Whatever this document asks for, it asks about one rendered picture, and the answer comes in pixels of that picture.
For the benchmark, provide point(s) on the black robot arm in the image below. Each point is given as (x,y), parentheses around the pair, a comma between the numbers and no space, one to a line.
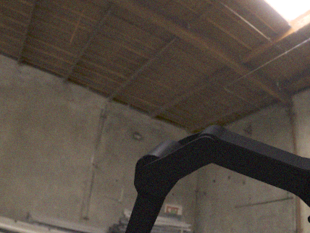
(157,172)

